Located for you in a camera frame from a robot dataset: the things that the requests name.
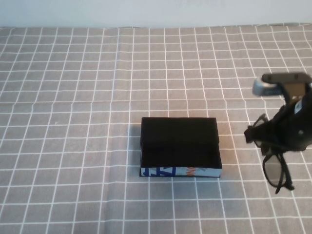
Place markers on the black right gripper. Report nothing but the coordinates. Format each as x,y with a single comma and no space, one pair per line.
292,129

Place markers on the black-framed glasses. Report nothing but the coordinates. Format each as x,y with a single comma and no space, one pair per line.
276,168

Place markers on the black open cardboard box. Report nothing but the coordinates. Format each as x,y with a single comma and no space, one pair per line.
179,143

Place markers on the grey white-grid tablecloth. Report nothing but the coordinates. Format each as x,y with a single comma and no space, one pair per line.
97,97

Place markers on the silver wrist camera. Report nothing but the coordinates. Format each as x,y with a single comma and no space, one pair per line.
265,88

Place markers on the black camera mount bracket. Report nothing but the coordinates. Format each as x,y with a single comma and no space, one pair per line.
284,78

